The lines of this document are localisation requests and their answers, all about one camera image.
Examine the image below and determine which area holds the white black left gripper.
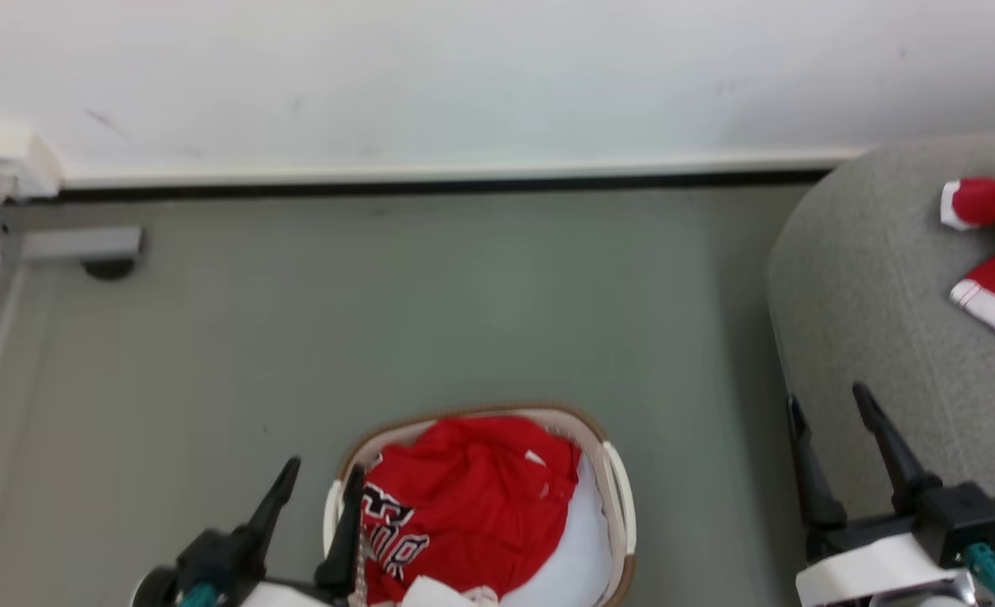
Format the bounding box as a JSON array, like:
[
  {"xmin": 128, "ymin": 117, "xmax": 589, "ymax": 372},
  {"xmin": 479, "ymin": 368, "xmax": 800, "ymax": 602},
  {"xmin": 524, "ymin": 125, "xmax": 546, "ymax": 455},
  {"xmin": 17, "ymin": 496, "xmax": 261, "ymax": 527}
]
[{"xmin": 131, "ymin": 456, "xmax": 368, "ymax": 607}]

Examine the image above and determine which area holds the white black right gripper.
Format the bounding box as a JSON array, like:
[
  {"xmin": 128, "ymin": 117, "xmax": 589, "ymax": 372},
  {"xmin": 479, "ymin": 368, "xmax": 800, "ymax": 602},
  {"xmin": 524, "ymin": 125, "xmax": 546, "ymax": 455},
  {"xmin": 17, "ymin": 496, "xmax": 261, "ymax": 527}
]
[{"xmin": 786, "ymin": 382, "xmax": 995, "ymax": 607}]

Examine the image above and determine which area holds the white laundry basket brown rim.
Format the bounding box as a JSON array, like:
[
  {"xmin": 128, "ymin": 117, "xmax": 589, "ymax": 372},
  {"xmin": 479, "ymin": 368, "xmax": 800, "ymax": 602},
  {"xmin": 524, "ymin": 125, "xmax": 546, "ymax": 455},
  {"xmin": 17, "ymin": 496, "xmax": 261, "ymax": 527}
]
[{"xmin": 323, "ymin": 402, "xmax": 637, "ymax": 607}]

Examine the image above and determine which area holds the grey fabric sofa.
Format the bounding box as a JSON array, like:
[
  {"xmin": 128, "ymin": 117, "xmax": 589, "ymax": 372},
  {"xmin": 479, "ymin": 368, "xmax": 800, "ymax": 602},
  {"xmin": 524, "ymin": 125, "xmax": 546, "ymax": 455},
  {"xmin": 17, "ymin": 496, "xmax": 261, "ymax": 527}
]
[{"xmin": 766, "ymin": 132, "xmax": 995, "ymax": 607}]

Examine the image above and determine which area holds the red jersey black white print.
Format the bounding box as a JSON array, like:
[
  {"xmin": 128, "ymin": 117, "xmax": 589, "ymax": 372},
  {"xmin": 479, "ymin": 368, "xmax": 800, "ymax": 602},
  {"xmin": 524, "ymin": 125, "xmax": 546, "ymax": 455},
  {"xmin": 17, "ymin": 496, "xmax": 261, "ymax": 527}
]
[{"xmin": 361, "ymin": 416, "xmax": 583, "ymax": 604}]

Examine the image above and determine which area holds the grey metal door stop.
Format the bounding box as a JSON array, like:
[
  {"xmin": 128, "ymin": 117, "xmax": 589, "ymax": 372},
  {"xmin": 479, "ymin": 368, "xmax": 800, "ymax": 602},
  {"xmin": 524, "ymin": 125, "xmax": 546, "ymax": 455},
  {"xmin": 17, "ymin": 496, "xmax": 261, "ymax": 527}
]
[{"xmin": 19, "ymin": 225, "xmax": 144, "ymax": 282}]

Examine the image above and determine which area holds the white skirting board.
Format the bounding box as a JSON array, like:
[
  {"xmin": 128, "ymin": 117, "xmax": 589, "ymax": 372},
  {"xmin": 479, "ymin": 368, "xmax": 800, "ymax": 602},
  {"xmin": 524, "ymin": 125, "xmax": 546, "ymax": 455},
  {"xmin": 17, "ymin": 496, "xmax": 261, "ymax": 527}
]
[{"xmin": 59, "ymin": 148, "xmax": 869, "ymax": 191}]

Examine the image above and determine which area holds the white wall box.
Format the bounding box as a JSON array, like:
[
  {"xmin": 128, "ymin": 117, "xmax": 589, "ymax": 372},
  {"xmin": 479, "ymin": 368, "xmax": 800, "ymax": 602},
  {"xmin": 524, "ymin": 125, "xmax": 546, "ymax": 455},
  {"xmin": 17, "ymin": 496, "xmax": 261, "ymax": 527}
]
[{"xmin": 0, "ymin": 118, "xmax": 64, "ymax": 203}]

